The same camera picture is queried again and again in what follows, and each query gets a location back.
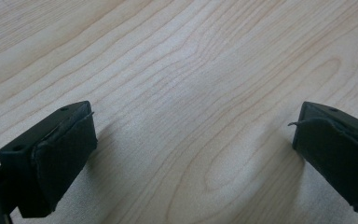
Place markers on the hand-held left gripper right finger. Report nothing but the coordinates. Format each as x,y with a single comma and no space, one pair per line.
341,155

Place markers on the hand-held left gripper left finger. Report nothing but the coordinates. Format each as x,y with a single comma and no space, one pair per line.
52,155

